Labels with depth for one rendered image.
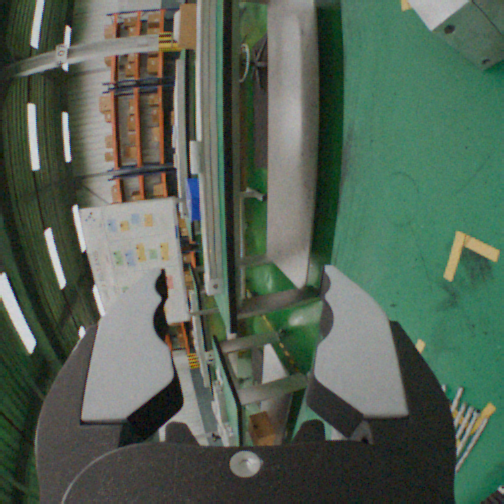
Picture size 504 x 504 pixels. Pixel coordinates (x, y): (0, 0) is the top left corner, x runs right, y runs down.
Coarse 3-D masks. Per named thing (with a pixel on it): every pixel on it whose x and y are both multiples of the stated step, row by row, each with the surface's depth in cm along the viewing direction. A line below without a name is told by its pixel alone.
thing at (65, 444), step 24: (72, 360) 6; (72, 384) 6; (48, 408) 5; (72, 408) 5; (48, 432) 4; (72, 432) 4; (96, 432) 4; (120, 432) 5; (48, 456) 4; (72, 456) 4; (96, 456) 4; (48, 480) 3; (72, 480) 3
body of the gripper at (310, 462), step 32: (128, 448) 4; (160, 448) 4; (192, 448) 4; (224, 448) 4; (256, 448) 4; (288, 448) 4; (320, 448) 4; (352, 448) 4; (96, 480) 3; (128, 480) 3; (160, 480) 3; (192, 480) 4; (224, 480) 4; (256, 480) 4; (288, 480) 4; (320, 480) 4; (352, 480) 3; (384, 480) 3; (416, 480) 3
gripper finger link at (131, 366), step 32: (160, 288) 11; (128, 320) 8; (160, 320) 9; (96, 352) 7; (128, 352) 7; (160, 352) 7; (96, 384) 6; (128, 384) 6; (160, 384) 6; (96, 416) 5; (128, 416) 5; (160, 416) 6
